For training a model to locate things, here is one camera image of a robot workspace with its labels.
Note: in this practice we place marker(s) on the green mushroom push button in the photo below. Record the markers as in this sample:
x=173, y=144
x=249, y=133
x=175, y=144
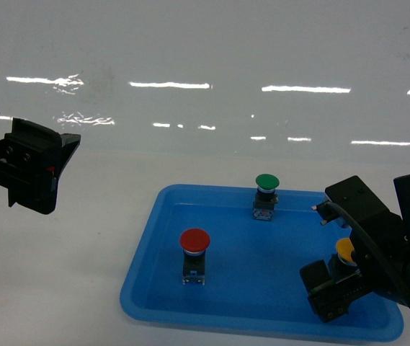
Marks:
x=266, y=197

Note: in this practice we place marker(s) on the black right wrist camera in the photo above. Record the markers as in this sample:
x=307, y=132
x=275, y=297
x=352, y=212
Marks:
x=354, y=197

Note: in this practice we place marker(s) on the yellow mushroom push button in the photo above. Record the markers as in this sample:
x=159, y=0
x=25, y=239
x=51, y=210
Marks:
x=341, y=263

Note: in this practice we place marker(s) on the blue plastic tray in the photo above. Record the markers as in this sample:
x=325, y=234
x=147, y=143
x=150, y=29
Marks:
x=252, y=281

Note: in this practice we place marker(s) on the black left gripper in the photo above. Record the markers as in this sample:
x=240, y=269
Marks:
x=32, y=159

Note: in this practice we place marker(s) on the red mushroom push button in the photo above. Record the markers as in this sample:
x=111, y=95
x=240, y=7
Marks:
x=194, y=243

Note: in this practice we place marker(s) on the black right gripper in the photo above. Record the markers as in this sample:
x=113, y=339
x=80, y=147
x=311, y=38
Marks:
x=382, y=254

